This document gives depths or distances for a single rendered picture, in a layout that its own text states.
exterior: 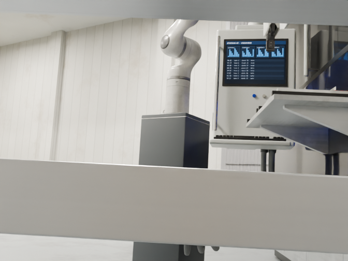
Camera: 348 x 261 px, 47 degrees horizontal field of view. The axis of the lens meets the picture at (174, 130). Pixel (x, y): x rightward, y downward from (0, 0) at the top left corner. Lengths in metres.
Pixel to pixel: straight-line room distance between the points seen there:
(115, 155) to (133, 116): 0.75
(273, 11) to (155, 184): 0.38
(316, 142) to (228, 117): 0.63
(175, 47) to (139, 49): 5.17
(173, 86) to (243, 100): 0.70
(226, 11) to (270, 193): 0.34
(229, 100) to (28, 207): 2.00
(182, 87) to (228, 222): 1.38
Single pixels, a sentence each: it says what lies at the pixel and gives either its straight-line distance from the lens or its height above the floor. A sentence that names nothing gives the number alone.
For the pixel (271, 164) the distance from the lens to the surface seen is 2.60.
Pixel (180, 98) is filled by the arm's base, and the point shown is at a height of 0.95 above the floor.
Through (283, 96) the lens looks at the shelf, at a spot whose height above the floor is 0.87.
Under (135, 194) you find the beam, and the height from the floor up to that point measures 0.50.
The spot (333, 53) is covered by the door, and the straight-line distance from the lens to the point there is 2.24.
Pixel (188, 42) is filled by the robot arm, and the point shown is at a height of 1.24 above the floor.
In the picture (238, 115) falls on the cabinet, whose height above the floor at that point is 0.99.
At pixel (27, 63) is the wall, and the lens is 9.22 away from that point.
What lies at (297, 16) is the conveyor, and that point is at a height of 0.84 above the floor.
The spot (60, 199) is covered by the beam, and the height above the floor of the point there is 0.49.
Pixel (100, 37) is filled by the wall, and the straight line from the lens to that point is 7.85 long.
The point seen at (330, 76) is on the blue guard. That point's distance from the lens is 2.23.
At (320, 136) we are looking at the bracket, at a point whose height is 0.81.
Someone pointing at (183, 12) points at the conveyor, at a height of 0.84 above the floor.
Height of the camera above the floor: 0.52
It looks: 8 degrees up
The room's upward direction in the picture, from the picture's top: 3 degrees clockwise
